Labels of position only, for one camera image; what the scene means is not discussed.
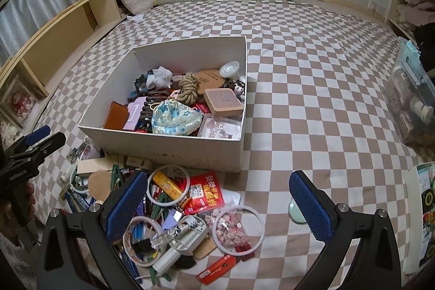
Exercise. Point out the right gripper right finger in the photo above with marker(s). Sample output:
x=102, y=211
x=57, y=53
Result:
x=376, y=263

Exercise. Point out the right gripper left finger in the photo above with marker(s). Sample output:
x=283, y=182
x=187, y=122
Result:
x=60, y=262

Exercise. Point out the brown leather case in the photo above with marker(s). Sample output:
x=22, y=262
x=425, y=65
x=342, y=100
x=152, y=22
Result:
x=117, y=117

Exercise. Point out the blue floral brocade pouch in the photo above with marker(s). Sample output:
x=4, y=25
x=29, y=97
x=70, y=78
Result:
x=170, y=117

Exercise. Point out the green clothes peg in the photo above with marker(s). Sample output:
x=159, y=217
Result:
x=116, y=178

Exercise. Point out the round wooden disc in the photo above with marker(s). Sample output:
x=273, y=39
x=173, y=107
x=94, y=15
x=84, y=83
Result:
x=99, y=185

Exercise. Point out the white tape roll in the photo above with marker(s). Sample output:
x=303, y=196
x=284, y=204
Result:
x=142, y=228

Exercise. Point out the plywood rectangular block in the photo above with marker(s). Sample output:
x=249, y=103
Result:
x=100, y=164

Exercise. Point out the yellow tube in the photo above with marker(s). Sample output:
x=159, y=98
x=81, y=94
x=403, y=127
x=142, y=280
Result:
x=167, y=185

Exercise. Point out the red printed tape roll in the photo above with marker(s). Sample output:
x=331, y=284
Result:
x=90, y=152

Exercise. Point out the wooden side shelf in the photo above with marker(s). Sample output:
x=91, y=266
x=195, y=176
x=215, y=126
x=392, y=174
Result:
x=45, y=59

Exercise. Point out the red snack packet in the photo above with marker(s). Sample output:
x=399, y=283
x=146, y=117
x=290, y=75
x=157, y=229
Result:
x=204, y=193

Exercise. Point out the mint green round mirror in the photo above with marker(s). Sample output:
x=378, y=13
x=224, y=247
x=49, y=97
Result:
x=294, y=213

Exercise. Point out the orange red lighter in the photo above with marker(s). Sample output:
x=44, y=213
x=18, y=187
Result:
x=217, y=269

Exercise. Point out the white cardboard shoe box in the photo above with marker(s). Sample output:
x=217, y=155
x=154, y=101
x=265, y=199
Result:
x=178, y=56

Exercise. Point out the checkered bed sheet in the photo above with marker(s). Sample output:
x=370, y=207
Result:
x=315, y=103

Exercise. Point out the clear plastic storage bin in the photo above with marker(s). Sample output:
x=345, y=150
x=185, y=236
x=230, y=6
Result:
x=409, y=94

